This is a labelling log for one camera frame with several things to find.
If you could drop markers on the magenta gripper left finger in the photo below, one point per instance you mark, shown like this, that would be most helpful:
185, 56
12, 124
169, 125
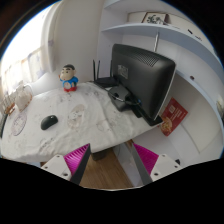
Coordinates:
70, 167

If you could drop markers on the black wifi router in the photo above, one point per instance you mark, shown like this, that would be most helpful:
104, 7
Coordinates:
104, 82

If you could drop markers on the framed picture on shelf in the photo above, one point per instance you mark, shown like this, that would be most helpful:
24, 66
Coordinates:
154, 18

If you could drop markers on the window curtain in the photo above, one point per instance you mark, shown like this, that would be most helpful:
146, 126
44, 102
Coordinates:
27, 70

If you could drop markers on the white wall shelf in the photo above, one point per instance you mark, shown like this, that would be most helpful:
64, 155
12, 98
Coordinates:
176, 36

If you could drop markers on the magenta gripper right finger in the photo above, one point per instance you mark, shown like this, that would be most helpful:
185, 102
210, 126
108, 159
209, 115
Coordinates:
152, 166

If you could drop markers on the white patterned tablecloth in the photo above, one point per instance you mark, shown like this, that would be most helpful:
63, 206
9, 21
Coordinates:
86, 116

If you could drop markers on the black computer mouse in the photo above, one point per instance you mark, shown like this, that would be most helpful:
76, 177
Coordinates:
48, 122

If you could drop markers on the white plastic bag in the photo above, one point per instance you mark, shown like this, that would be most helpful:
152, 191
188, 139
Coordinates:
23, 96

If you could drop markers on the black computer monitor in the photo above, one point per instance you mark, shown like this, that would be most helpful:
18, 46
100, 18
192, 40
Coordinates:
144, 79

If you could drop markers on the cartoon boy figurine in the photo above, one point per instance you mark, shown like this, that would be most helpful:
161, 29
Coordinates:
68, 78

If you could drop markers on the red paper bag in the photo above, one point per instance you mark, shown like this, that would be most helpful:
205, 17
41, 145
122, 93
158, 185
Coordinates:
172, 116

